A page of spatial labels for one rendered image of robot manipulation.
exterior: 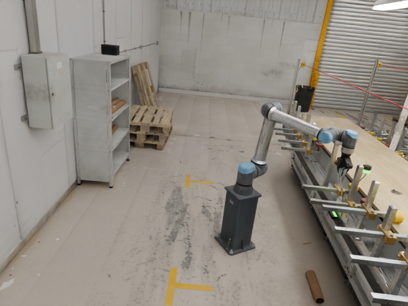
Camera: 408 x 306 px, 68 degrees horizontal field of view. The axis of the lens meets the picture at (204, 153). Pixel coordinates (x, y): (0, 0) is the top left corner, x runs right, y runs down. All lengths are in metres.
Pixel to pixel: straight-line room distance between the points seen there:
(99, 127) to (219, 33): 6.62
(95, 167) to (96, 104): 0.81
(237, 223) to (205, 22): 7.61
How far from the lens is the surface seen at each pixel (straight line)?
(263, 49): 9.91
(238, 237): 3.05
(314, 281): 2.98
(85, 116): 3.81
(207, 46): 9.78
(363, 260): 1.85
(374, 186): 2.29
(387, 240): 2.12
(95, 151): 3.92
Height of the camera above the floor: 1.98
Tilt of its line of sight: 22 degrees down
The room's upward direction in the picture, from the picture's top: 6 degrees clockwise
